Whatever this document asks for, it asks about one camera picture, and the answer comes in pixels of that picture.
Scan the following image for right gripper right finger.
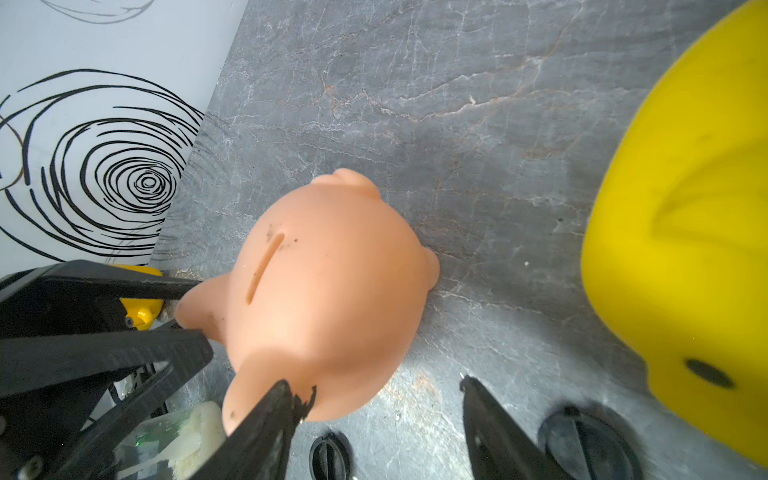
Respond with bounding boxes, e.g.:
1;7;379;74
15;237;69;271
460;376;568;480

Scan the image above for clear jar with white contents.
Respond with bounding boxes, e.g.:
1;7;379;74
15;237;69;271
114;401;226;479

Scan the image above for pink piggy bank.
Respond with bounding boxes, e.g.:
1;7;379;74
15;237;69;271
176;168;440;433

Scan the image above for yellow mug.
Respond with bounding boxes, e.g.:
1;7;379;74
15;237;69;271
115;264;164;331

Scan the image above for black plug near yellow pig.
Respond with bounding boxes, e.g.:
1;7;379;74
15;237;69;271
537;405;644;480

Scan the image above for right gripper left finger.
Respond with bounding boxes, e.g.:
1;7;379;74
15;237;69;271
203;380;317;480

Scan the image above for black plug near pink pig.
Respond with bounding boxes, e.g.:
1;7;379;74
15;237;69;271
309;431;353;480

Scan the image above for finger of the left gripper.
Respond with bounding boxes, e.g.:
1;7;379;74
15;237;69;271
1;329;213;479
1;260;199;339

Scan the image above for yellow piggy bank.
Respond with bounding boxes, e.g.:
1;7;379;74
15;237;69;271
581;1;767;465

